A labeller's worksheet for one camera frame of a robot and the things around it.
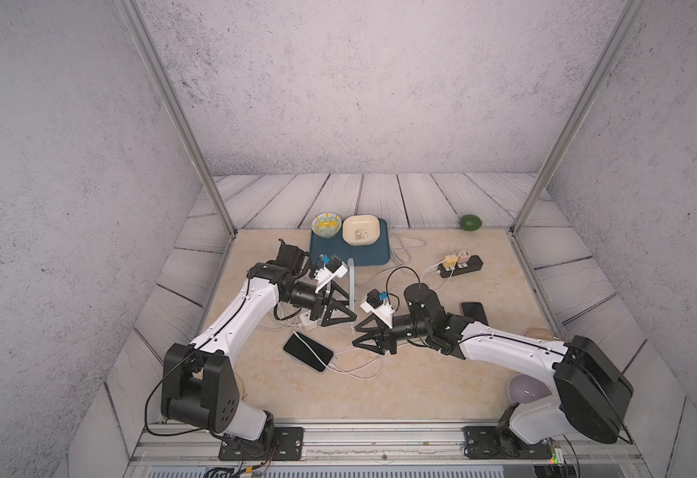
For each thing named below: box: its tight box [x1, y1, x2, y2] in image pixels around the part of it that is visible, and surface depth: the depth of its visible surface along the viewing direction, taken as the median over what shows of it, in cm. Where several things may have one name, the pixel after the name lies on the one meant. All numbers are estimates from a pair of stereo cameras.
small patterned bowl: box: [310, 212, 343, 239], surface depth 121 cm
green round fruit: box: [459, 214, 483, 233], surface depth 121 cm
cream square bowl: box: [341, 214, 382, 247], surface depth 120 cm
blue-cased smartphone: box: [347, 257, 356, 313], surface depth 67 cm
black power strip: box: [437, 254, 484, 278], surface depth 108 cm
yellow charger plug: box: [442, 253, 459, 268], surface depth 103 cm
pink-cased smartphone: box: [460, 301, 489, 327], surface depth 101 cm
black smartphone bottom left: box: [282, 330, 334, 372], surface depth 90 cm
